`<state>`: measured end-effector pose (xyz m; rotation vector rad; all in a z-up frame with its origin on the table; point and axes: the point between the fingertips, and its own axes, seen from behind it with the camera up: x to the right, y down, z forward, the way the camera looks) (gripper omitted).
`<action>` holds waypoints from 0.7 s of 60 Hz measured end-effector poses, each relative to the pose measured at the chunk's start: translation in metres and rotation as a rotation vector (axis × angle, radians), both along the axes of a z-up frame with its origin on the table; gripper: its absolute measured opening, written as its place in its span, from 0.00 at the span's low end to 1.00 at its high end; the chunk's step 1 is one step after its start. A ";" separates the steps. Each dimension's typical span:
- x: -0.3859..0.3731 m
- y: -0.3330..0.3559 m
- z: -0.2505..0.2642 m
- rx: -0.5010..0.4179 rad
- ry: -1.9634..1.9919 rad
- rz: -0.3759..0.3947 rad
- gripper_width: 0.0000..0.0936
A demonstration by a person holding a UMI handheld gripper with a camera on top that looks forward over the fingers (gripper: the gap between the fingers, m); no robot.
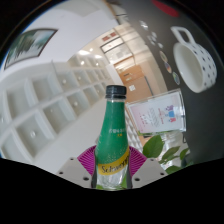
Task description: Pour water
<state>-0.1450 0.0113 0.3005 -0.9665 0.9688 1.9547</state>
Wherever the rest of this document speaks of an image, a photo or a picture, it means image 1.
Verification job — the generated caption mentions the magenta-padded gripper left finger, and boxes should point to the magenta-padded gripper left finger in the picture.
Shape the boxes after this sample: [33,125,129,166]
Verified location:
[55,145,101,190]

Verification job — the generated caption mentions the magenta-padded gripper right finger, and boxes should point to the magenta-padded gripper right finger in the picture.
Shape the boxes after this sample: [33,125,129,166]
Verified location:
[125,145,169,190]

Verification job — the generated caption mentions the green plastic drink bottle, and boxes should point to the green plastic drink bottle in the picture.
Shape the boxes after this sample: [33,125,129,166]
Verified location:
[94,84,130,190]

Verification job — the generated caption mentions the potted green leafy plant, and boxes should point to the potted green leafy plant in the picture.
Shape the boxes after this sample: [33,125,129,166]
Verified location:
[142,133,195,175]

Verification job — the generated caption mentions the clear acrylic sign stand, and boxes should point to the clear acrylic sign stand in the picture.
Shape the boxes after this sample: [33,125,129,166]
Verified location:
[125,89,187,136]

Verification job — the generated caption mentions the recessed ceiling lights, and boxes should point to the recessed ceiling lights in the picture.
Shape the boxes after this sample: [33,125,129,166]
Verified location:
[0,48,108,141]

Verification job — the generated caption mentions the small round printed sticker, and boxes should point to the small round printed sticker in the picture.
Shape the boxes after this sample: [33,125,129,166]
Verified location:
[172,71,181,86]
[164,61,173,75]
[158,50,169,63]

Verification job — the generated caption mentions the white polka dot mug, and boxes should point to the white polka dot mug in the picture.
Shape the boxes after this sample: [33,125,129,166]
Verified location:
[170,25,218,94]

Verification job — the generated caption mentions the framed landscape picture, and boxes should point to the framed landscape picture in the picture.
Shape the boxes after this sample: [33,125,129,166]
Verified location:
[3,28,58,70]

